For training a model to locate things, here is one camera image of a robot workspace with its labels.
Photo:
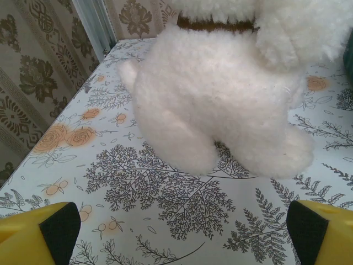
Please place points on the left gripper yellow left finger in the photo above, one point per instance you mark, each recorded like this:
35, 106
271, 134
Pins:
24, 237

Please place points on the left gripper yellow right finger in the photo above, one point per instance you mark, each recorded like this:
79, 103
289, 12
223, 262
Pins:
325, 237

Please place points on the dark green plastic container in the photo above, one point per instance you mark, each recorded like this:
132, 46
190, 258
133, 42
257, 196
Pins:
349, 59

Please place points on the white teddy bear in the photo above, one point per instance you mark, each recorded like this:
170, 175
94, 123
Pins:
207, 96

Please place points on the aluminium corner post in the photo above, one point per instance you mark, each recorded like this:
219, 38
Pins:
95, 25

